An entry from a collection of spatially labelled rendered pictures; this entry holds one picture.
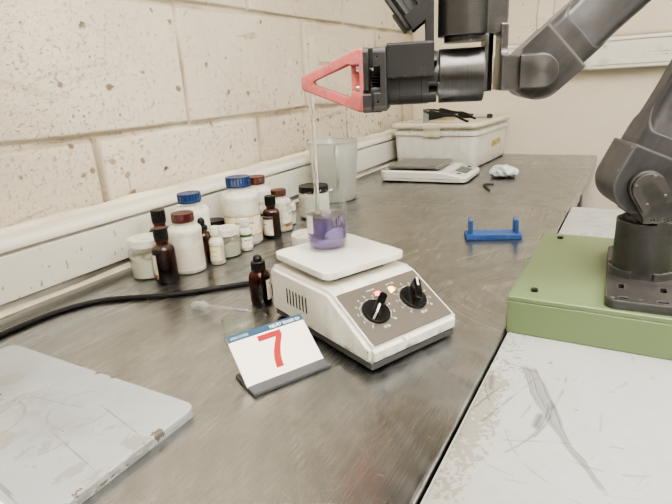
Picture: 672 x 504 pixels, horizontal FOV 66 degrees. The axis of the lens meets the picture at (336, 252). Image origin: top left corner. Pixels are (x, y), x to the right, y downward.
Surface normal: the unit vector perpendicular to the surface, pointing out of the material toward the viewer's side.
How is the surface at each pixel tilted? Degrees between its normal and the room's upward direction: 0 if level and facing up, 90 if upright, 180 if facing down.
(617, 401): 0
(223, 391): 0
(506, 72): 90
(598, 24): 85
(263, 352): 40
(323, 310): 90
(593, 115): 90
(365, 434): 0
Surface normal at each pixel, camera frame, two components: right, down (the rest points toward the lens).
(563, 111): -0.49, 0.29
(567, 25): -0.20, 0.27
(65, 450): -0.05, -0.95
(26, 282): 0.87, 0.11
